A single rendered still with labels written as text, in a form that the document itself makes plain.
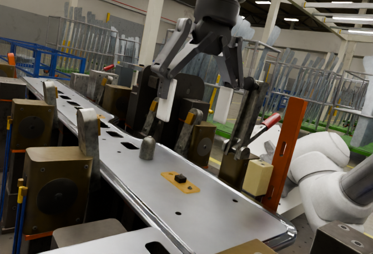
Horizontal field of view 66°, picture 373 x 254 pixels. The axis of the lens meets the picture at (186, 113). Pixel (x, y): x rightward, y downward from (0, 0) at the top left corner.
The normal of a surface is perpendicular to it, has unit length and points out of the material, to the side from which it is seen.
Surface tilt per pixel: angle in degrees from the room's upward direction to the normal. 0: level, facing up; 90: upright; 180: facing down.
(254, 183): 90
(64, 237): 0
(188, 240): 0
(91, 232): 0
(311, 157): 69
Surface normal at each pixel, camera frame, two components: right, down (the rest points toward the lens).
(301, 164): -0.81, -0.29
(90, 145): 0.61, 0.26
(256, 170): -0.77, -0.05
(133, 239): 0.21, -0.96
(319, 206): -0.96, -0.08
